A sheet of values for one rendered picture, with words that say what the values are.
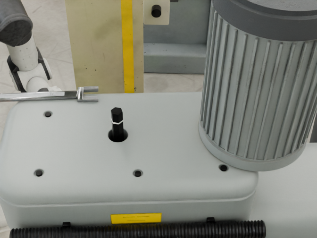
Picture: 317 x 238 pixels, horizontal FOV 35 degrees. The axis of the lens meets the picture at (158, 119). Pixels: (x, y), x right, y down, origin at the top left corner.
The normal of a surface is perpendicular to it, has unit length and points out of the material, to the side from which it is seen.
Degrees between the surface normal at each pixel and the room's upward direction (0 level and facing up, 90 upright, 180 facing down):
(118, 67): 90
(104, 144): 0
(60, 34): 0
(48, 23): 0
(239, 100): 90
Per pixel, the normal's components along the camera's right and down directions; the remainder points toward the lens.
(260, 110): -0.19, 0.69
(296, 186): 0.02, -0.71
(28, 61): 0.44, 0.80
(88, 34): 0.05, 0.70
